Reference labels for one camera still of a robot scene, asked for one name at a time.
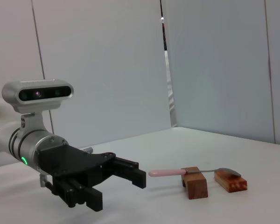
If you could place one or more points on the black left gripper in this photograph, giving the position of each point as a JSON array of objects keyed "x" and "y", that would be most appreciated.
[{"x": 67, "y": 163}]

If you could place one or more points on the flat rectangular wooden block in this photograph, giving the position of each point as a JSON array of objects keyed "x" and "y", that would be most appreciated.
[{"x": 231, "y": 184}]

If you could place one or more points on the silver elbow connector black plug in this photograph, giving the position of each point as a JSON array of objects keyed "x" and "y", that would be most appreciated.
[{"x": 43, "y": 180}]

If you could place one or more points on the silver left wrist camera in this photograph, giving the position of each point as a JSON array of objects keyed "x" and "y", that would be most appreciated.
[{"x": 37, "y": 93}]

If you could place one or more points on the arched wooden block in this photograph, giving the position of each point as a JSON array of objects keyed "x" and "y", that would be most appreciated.
[{"x": 196, "y": 186}]

